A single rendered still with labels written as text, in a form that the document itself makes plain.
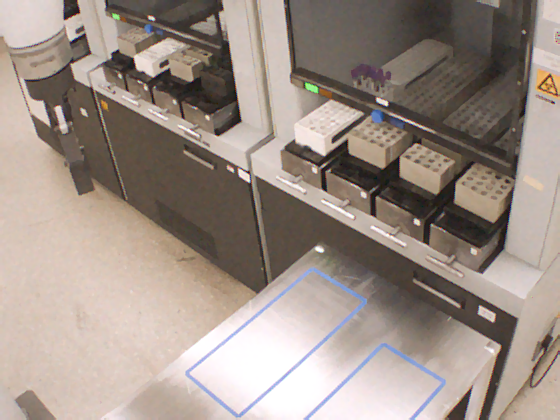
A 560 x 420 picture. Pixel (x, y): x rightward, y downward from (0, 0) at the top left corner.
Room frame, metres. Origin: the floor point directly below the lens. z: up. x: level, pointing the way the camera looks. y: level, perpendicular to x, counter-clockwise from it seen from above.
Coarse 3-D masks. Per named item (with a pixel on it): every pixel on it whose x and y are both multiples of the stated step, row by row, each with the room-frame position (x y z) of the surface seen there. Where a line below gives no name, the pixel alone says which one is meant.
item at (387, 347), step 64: (320, 256) 0.95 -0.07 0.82; (256, 320) 0.80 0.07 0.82; (320, 320) 0.78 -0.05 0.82; (384, 320) 0.76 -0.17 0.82; (448, 320) 0.73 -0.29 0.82; (192, 384) 0.67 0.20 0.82; (256, 384) 0.65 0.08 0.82; (320, 384) 0.63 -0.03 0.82; (384, 384) 0.61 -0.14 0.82; (448, 384) 0.59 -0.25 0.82
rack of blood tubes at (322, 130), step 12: (324, 108) 1.44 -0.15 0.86; (336, 108) 1.42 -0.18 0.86; (348, 108) 1.41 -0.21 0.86; (300, 120) 1.38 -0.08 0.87; (312, 120) 1.38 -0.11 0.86; (324, 120) 1.37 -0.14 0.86; (336, 120) 1.36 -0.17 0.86; (348, 120) 1.36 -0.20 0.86; (360, 120) 1.43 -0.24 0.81; (300, 132) 1.35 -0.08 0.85; (312, 132) 1.32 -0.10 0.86; (324, 132) 1.32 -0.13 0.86; (336, 132) 1.32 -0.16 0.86; (312, 144) 1.32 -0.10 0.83; (324, 144) 1.29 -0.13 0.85; (336, 144) 1.32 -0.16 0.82
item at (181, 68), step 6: (174, 60) 1.79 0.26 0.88; (180, 60) 1.78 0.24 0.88; (186, 60) 1.77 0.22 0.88; (174, 66) 1.79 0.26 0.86; (180, 66) 1.77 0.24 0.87; (186, 66) 1.74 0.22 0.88; (192, 66) 1.73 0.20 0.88; (174, 72) 1.80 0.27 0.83; (180, 72) 1.77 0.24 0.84; (186, 72) 1.75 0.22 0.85; (192, 72) 1.73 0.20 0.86; (186, 78) 1.75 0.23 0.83; (192, 78) 1.73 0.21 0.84
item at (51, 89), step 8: (64, 72) 0.82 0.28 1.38; (72, 72) 0.84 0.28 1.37; (24, 80) 0.82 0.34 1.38; (32, 80) 0.81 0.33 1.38; (40, 80) 0.81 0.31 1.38; (48, 80) 0.81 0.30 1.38; (56, 80) 0.81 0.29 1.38; (64, 80) 0.82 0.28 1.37; (72, 80) 0.84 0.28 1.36; (32, 88) 0.81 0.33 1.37; (40, 88) 0.80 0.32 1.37; (48, 88) 0.81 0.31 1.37; (56, 88) 0.81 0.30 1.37; (64, 88) 0.82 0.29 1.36; (32, 96) 0.81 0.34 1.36; (40, 96) 0.81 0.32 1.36; (48, 96) 0.80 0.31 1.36; (56, 96) 0.81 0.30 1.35; (56, 104) 0.81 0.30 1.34; (64, 104) 0.82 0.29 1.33; (64, 112) 0.81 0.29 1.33; (56, 120) 0.81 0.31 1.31
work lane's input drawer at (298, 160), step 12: (288, 144) 1.35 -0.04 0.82; (300, 144) 1.34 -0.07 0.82; (288, 156) 1.33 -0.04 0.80; (300, 156) 1.31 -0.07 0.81; (312, 156) 1.29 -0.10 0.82; (324, 156) 1.28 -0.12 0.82; (336, 156) 1.29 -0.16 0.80; (288, 168) 1.34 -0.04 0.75; (300, 168) 1.30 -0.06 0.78; (312, 168) 1.27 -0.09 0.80; (324, 168) 1.26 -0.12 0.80; (276, 180) 1.31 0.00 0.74; (288, 180) 1.29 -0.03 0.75; (300, 180) 1.29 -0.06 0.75; (312, 180) 1.27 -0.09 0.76; (324, 180) 1.26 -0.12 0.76
